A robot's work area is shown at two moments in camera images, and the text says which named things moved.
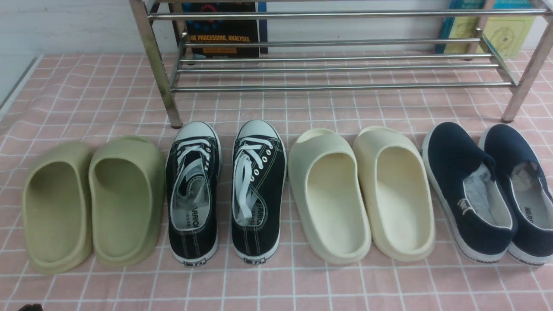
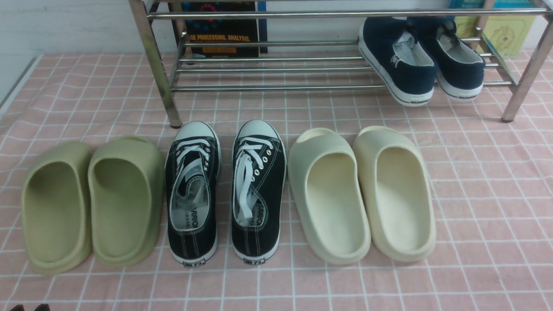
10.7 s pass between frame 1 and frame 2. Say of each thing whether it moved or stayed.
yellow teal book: stayed
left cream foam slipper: stayed
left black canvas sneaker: stayed
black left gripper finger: moved
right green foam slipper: stayed
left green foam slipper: stayed
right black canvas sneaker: stayed
